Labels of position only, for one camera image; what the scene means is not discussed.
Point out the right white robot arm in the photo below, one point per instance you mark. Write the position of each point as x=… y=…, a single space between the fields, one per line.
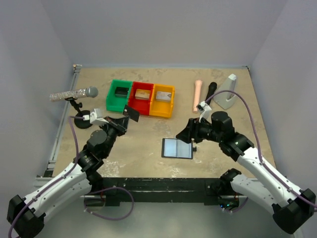
x=289 y=205

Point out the aluminium frame rail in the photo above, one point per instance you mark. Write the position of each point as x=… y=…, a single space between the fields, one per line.
x=48 y=173

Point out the yellow plastic bin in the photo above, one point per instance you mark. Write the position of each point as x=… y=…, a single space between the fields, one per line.
x=160 y=107

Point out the green plastic bin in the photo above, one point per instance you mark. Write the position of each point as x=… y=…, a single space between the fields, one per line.
x=116 y=104

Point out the black microphone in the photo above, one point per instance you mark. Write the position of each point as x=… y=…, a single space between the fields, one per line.
x=211 y=90

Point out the black leather card holder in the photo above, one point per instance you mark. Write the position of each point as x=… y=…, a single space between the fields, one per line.
x=174 y=148

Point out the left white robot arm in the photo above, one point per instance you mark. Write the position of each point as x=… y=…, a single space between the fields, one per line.
x=27 y=215

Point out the red plastic bin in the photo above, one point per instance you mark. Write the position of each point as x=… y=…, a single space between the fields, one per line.
x=142 y=106

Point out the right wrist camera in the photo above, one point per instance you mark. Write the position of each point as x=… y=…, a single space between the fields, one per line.
x=204 y=109

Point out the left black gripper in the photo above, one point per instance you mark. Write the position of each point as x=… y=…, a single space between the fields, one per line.
x=120 y=124

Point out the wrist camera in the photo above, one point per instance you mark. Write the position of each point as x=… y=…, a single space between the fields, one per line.
x=95 y=117
x=204 y=109

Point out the grey credit card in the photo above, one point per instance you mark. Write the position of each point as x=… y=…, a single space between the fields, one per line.
x=131 y=113

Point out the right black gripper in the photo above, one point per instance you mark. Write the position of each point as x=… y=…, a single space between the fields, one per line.
x=192 y=130

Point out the glitter silver microphone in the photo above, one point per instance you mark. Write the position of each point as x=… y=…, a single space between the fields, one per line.
x=90 y=92

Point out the pink microphone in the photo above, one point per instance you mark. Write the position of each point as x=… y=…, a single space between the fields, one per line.
x=197 y=93

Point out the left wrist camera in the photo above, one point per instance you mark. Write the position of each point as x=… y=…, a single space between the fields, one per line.
x=95 y=117

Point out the grey wedge stand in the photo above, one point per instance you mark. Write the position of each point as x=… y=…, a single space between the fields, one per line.
x=226 y=99

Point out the card in red bin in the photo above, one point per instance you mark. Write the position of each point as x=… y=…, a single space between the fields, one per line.
x=142 y=94

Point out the silver card in yellow bin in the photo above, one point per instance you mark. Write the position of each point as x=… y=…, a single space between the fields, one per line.
x=163 y=96

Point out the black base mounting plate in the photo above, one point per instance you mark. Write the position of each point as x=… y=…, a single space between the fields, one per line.
x=159 y=190

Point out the black item in green bin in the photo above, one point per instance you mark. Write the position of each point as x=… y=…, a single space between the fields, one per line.
x=121 y=92

